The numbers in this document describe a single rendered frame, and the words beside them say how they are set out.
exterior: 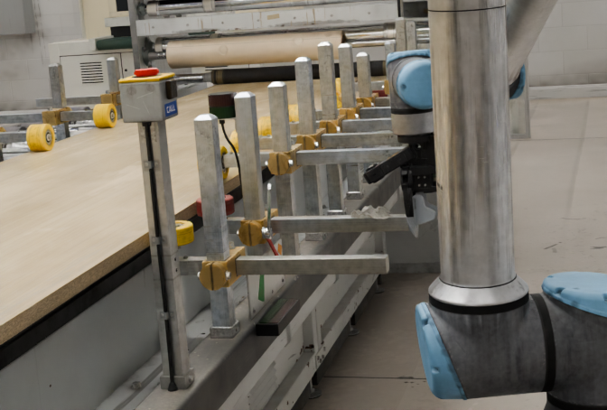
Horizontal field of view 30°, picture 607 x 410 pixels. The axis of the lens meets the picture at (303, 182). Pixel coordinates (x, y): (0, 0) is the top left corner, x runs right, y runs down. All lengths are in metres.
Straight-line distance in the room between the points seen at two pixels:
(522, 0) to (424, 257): 3.38
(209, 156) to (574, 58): 9.14
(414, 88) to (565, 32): 8.98
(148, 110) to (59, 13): 10.61
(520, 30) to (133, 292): 0.92
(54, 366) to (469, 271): 0.73
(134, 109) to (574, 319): 0.75
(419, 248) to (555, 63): 6.19
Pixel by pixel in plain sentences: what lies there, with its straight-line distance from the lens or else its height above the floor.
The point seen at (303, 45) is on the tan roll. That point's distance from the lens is 4.91.
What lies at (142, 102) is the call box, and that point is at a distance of 1.80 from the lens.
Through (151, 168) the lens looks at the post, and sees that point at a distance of 1.83.
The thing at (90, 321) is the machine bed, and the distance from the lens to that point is 2.10.
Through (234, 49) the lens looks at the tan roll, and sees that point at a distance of 5.00.
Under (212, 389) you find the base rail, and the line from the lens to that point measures 1.99.
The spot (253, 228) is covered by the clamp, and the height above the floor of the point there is 0.86.
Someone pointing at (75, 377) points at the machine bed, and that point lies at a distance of 2.05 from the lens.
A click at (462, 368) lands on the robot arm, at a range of 1.70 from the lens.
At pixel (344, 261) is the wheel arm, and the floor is 0.84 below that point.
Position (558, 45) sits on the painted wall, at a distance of 11.08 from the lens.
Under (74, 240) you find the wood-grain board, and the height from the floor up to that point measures 0.90.
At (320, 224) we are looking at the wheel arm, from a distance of 2.35.
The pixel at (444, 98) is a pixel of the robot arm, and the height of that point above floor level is 1.17.
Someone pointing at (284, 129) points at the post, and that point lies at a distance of 2.55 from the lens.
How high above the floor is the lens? 1.36
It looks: 10 degrees down
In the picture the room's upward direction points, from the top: 4 degrees counter-clockwise
